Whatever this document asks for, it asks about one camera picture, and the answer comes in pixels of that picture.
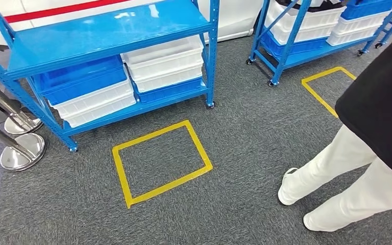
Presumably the yellow floor tape square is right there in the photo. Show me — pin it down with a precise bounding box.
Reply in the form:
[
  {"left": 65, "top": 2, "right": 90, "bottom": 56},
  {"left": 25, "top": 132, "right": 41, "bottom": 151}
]
[
  {"left": 112, "top": 120, "right": 213, "bottom": 210},
  {"left": 301, "top": 66, "right": 357, "bottom": 119}
]

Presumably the chrome stanchion post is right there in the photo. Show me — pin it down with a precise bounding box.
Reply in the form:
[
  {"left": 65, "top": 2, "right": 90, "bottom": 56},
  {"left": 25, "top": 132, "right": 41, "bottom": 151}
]
[
  {"left": 0, "top": 67, "right": 44, "bottom": 136},
  {"left": 0, "top": 115, "right": 47, "bottom": 172}
]

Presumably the white plastic crate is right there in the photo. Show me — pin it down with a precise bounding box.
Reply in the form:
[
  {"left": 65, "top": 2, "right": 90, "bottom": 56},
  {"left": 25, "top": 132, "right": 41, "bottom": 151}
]
[
  {"left": 120, "top": 35, "right": 205, "bottom": 93},
  {"left": 327, "top": 11, "right": 391, "bottom": 46},
  {"left": 264, "top": 0, "right": 347, "bottom": 45},
  {"left": 48, "top": 66, "right": 137, "bottom": 129}
]

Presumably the person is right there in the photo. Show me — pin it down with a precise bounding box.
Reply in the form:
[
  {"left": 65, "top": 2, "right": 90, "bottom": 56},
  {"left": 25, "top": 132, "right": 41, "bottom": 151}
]
[{"left": 278, "top": 25, "right": 392, "bottom": 233}]

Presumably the white car with red stripe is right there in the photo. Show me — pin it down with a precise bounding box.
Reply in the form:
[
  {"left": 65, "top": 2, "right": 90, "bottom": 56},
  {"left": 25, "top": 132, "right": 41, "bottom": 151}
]
[{"left": 0, "top": 0, "right": 264, "bottom": 46}]

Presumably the blue plastic crate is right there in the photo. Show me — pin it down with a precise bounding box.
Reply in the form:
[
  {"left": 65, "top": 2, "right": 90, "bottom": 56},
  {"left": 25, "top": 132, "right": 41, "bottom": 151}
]
[
  {"left": 33, "top": 55, "right": 128, "bottom": 106},
  {"left": 260, "top": 30, "right": 329, "bottom": 59},
  {"left": 340, "top": 0, "right": 392, "bottom": 20}
]

